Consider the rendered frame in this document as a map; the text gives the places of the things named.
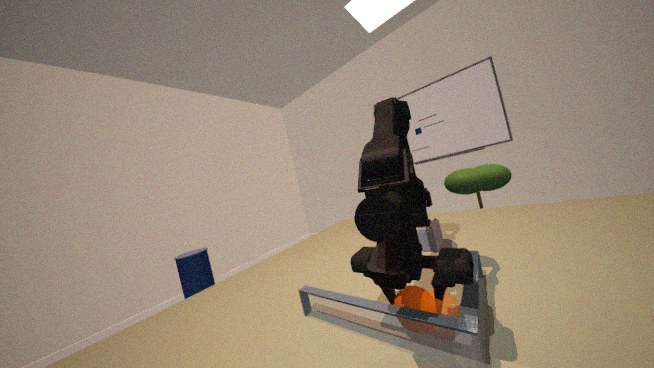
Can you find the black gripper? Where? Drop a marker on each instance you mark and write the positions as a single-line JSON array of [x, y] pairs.
[[452, 266]]

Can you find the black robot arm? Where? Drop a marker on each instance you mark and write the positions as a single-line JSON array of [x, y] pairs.
[[394, 195]]

